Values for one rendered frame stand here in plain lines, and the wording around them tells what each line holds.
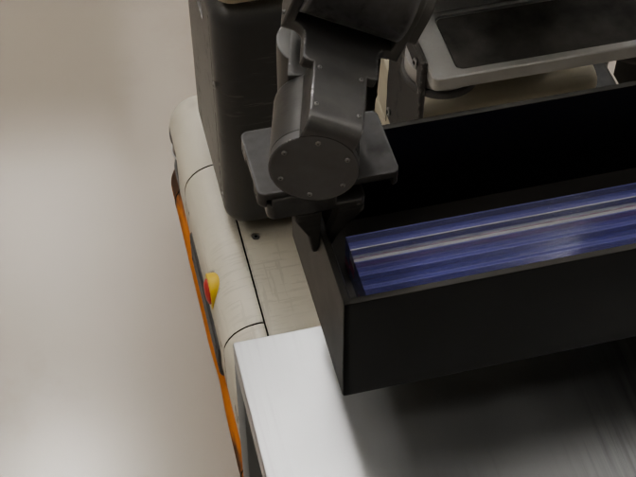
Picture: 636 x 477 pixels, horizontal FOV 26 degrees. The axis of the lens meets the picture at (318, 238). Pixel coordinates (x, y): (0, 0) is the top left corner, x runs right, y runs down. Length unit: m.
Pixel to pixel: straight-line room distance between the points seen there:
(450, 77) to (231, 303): 0.70
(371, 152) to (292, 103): 0.13
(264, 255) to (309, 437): 0.81
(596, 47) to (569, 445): 0.39
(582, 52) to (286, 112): 0.50
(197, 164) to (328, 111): 1.22
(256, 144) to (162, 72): 1.61
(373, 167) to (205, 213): 1.03
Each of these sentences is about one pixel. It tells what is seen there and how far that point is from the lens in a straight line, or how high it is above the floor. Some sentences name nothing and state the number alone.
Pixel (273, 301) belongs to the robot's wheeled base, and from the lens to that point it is 1.86.
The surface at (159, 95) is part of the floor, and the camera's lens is 2.55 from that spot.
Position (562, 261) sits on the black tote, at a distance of 1.02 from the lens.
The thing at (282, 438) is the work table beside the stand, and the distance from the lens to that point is 1.12.
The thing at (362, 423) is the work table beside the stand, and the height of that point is 0.80.
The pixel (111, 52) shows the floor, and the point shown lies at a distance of 2.65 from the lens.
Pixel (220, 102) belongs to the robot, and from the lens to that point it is 1.76.
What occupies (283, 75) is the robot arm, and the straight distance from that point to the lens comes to 0.91.
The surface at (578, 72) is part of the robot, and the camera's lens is 1.52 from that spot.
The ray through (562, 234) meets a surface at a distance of 1.12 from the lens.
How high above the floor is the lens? 1.75
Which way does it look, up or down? 50 degrees down
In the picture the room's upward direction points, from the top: straight up
